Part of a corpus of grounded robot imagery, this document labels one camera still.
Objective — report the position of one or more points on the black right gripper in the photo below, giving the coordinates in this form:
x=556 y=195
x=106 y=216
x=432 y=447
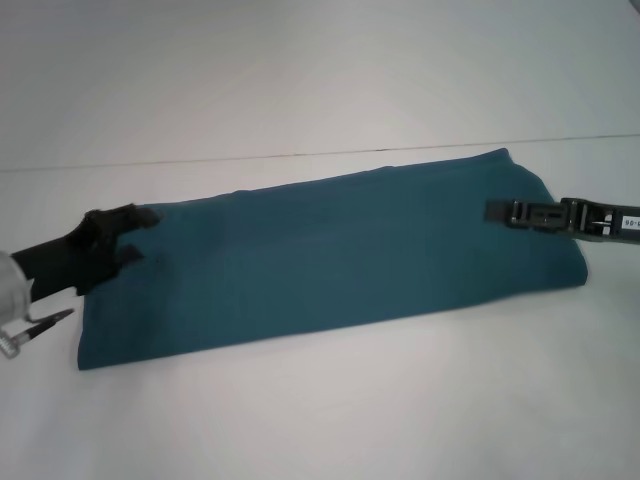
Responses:
x=605 y=225

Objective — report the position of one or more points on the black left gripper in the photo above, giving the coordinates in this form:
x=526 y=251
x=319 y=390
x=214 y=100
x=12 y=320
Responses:
x=70 y=260

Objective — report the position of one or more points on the teal FREE print t-shirt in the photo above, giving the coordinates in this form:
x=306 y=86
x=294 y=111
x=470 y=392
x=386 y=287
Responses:
x=325 y=260

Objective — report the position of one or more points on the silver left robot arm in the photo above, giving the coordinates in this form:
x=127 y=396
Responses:
x=12 y=290

